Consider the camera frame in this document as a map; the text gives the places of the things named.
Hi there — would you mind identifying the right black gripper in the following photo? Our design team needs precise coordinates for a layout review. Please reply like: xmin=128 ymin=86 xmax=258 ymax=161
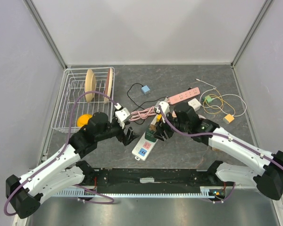
xmin=151 ymin=110 xmax=190 ymax=142

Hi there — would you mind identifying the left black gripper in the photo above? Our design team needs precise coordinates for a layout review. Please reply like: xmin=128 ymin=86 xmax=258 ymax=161
xmin=96 ymin=118 xmax=139 ymax=145

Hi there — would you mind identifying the dark green cube socket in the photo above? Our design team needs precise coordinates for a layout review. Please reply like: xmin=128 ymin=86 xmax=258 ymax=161
xmin=144 ymin=130 xmax=157 ymax=143

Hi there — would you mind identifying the white multicolour power strip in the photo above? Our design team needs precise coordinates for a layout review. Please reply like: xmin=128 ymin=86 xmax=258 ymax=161
xmin=132 ymin=117 xmax=158 ymax=161

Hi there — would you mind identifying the beige wooden cube socket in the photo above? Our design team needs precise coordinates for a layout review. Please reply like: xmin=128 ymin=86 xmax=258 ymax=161
xmin=149 ymin=124 xmax=157 ymax=132

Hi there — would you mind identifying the yellow cube socket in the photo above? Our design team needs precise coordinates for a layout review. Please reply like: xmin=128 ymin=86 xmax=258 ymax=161
xmin=156 ymin=114 xmax=163 ymax=122

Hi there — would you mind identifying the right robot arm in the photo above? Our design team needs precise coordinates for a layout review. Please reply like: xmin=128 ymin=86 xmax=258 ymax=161
xmin=154 ymin=101 xmax=283 ymax=200

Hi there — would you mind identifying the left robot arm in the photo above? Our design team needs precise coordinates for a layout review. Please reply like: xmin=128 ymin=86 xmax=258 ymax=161
xmin=5 ymin=108 xmax=138 ymax=219

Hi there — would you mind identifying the blue charger adapter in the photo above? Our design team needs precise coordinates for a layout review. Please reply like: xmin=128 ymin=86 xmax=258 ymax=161
xmin=141 ymin=85 xmax=150 ymax=95

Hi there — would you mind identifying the white cube socket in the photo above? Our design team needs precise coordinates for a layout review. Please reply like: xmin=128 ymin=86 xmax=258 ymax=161
xmin=188 ymin=98 xmax=201 ymax=111

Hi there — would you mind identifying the orange bowl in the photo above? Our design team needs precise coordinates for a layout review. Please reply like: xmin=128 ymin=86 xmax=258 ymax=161
xmin=76 ymin=114 xmax=92 ymax=128

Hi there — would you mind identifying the pink rimmed plate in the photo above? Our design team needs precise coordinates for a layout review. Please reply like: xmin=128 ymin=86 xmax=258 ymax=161
xmin=104 ymin=67 xmax=113 ymax=97

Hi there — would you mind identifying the pink long power strip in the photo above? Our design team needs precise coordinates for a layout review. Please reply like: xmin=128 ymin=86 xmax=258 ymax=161
xmin=168 ymin=87 xmax=200 ymax=105

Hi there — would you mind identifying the small green charger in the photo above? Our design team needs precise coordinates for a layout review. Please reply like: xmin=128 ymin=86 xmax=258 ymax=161
xmin=203 ymin=95 xmax=213 ymax=104

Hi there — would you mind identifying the beige plate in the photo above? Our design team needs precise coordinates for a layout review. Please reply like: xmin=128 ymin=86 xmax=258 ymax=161
xmin=84 ymin=69 xmax=96 ymax=103

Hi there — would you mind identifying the small yellow charger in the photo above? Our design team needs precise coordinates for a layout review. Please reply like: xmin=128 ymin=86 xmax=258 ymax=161
xmin=223 ymin=114 xmax=234 ymax=124

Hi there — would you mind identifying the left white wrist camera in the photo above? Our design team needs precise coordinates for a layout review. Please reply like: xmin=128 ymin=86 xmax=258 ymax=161
xmin=114 ymin=103 xmax=131 ymax=129

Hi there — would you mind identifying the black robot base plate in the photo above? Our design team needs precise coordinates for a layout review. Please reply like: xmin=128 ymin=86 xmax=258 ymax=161
xmin=79 ymin=168 xmax=233 ymax=193

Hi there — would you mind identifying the yellow charging cable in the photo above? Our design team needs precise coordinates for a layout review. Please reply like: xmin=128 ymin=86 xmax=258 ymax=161
xmin=202 ymin=87 xmax=232 ymax=116

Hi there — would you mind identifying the white wire dish rack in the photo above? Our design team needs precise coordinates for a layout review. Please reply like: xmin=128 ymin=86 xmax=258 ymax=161
xmin=51 ymin=67 xmax=114 ymax=133

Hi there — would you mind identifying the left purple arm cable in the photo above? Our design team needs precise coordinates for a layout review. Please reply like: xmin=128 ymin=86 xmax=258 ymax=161
xmin=3 ymin=90 xmax=120 ymax=216

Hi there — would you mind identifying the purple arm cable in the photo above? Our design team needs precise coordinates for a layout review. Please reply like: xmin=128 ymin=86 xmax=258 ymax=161
xmin=3 ymin=90 xmax=120 ymax=216
xmin=158 ymin=107 xmax=283 ymax=204

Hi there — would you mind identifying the grey slotted cable duct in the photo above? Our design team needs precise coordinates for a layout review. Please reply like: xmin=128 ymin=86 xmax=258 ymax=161
xmin=53 ymin=187 xmax=225 ymax=199

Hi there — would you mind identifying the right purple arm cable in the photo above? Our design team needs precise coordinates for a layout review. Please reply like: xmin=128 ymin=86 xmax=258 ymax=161
xmin=158 ymin=107 xmax=283 ymax=204

